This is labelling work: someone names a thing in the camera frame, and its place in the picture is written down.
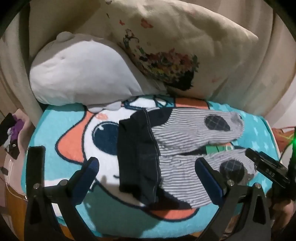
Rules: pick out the printed cartoon blanket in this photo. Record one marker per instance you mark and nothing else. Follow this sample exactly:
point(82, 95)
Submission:
point(69, 129)

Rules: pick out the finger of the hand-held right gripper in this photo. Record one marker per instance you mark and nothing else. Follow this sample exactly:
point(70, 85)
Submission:
point(254, 156)

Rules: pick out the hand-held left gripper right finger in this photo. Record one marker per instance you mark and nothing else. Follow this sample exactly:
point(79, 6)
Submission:
point(205, 173)

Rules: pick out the grey striped pants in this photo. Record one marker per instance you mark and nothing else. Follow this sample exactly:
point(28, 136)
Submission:
point(175, 162)

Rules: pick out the cream floral pillow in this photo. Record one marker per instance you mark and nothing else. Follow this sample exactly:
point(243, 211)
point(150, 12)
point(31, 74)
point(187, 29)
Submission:
point(185, 34)

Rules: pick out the reddish patterned cloth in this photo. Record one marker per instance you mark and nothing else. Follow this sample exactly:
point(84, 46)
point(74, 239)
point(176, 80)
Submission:
point(285, 136)

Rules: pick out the person's right hand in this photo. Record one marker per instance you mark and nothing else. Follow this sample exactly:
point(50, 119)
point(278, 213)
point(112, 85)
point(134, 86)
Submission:
point(285, 208)

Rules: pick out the purple and black item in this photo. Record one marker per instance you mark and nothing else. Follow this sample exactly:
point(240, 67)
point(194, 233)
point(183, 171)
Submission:
point(8, 134)

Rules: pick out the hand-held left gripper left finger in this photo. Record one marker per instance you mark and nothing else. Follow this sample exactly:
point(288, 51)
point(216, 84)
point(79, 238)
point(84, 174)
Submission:
point(92, 168)

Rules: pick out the purple cloth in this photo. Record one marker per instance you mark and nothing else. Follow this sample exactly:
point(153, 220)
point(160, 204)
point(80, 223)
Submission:
point(17, 125)

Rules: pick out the beige upholstered backrest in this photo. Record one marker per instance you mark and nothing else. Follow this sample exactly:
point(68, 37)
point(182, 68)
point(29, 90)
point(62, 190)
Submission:
point(272, 81)

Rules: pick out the grey plush pillow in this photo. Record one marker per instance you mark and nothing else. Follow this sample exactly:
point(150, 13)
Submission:
point(81, 69)

